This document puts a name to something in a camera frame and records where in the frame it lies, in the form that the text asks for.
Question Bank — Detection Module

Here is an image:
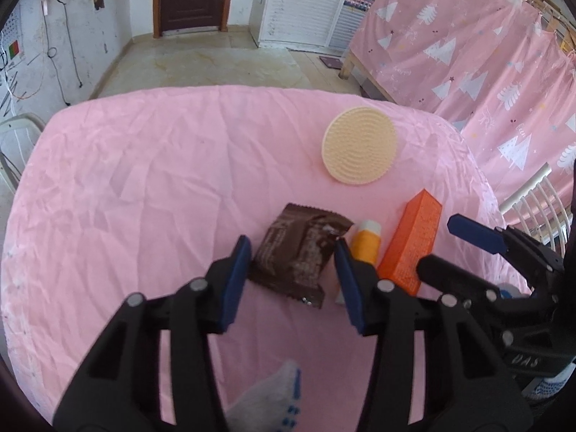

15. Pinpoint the white louvred cabinet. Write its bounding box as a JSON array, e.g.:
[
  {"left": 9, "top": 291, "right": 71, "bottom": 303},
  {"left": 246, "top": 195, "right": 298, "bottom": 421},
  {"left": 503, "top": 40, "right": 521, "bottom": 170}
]
[{"left": 249, "top": 0, "right": 361, "bottom": 52}]

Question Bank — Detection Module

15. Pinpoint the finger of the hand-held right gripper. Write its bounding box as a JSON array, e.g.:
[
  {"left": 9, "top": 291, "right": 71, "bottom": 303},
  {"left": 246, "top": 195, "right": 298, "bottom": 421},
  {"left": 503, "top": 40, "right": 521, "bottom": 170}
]
[
  {"left": 416, "top": 254, "right": 500, "bottom": 307},
  {"left": 447, "top": 215, "right": 509, "bottom": 255}
]

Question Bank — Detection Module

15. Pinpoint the black hanging cable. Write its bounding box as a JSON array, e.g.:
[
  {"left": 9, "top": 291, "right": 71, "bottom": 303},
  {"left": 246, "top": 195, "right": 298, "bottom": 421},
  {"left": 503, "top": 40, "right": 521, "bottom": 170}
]
[{"left": 42, "top": 0, "right": 85, "bottom": 90}]

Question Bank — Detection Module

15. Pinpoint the pink tablecloth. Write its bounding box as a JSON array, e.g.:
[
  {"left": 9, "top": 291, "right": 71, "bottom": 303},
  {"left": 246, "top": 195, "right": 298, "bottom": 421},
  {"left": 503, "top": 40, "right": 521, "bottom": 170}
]
[{"left": 0, "top": 85, "right": 532, "bottom": 432}]

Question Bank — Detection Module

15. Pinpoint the pink tree print curtain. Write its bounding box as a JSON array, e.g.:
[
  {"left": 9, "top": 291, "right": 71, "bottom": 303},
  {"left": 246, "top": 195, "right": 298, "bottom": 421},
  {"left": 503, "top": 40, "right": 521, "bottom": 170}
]
[{"left": 346, "top": 0, "right": 576, "bottom": 210}]

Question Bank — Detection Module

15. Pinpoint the eye chart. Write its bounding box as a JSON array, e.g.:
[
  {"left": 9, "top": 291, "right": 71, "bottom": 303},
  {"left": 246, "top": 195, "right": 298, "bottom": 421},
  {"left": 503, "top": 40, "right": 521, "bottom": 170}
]
[{"left": 0, "top": 6, "right": 27, "bottom": 73}]

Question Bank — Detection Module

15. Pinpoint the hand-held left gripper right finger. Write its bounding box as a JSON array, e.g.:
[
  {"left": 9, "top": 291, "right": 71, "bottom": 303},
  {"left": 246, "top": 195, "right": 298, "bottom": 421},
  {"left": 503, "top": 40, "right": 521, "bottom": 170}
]
[{"left": 334, "top": 238, "right": 532, "bottom": 432}]

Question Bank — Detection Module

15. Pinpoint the orange box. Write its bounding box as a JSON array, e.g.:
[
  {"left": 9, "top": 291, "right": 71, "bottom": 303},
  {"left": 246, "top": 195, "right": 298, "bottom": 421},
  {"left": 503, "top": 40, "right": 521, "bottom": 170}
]
[{"left": 377, "top": 189, "right": 444, "bottom": 297}]

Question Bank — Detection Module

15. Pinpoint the white slatted rack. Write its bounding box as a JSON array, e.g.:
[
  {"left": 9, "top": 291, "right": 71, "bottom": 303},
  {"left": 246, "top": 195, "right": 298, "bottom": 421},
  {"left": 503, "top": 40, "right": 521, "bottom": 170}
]
[{"left": 499, "top": 164, "right": 575, "bottom": 247}]

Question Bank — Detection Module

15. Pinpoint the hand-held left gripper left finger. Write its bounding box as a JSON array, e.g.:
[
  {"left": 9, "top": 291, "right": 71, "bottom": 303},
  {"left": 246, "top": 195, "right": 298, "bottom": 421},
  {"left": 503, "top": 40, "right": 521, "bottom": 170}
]
[{"left": 51, "top": 235, "right": 253, "bottom": 432}]

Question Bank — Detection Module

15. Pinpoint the beige round ribbed mat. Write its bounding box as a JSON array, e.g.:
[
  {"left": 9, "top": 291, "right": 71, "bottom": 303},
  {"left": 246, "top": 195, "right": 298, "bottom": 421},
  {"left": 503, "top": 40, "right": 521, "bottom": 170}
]
[{"left": 321, "top": 105, "right": 399, "bottom": 186}]

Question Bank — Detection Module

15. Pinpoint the yellow tube white cap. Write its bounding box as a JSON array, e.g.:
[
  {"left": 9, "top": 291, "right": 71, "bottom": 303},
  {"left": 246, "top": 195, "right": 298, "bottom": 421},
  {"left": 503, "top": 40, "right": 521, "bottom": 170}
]
[{"left": 335, "top": 220, "right": 383, "bottom": 304}]

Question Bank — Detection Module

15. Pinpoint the brown snack wrapper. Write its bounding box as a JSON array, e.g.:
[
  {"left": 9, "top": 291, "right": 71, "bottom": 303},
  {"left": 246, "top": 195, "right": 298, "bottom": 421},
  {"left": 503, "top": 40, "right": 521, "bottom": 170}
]
[{"left": 249, "top": 202, "right": 354, "bottom": 310}]

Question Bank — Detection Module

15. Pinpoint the white metal chair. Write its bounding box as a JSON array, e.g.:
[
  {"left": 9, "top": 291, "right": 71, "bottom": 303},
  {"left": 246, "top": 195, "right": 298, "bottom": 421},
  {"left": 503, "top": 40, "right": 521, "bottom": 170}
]
[{"left": 0, "top": 112, "right": 46, "bottom": 192}]

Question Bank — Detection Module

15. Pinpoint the person's left hand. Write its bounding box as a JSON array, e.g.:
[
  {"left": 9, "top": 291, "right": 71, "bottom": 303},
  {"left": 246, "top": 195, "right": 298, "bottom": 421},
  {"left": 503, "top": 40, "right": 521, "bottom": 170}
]
[{"left": 225, "top": 360, "right": 301, "bottom": 432}]

